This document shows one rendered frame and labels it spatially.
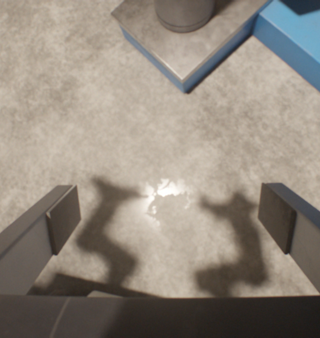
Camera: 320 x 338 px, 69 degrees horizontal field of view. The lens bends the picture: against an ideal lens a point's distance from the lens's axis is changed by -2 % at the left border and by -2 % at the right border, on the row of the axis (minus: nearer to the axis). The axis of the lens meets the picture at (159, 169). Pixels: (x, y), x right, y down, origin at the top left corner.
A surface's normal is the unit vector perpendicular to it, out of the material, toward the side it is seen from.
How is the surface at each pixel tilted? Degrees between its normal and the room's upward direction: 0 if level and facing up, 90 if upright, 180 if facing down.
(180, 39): 0
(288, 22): 0
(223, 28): 0
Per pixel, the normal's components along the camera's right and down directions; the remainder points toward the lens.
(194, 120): -0.14, -0.12
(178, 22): -0.21, 0.97
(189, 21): 0.18, 0.97
